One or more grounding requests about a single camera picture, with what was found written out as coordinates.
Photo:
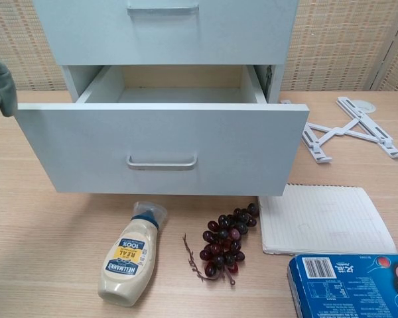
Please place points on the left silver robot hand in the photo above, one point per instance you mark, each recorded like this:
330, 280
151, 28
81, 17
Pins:
6, 89

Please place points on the dark red grape bunch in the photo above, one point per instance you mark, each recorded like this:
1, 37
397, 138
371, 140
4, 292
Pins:
222, 245

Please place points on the white folding laptop stand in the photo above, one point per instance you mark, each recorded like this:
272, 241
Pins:
340, 130

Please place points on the medium white cabinet drawer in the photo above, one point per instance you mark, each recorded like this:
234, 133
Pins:
219, 36

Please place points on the round grey table grommet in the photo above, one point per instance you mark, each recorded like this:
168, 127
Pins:
368, 106

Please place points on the large white cabinet drawer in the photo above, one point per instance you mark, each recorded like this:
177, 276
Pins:
172, 132

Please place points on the beige partition frame post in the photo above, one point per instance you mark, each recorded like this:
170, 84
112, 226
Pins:
389, 43

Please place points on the Hellmann's mayonnaise squeeze bottle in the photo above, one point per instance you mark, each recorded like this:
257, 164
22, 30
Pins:
129, 265

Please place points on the blue Oreo cookie box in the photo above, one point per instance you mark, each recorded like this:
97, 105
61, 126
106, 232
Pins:
348, 291

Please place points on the white spiral notebook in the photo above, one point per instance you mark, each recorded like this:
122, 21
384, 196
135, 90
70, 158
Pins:
318, 222

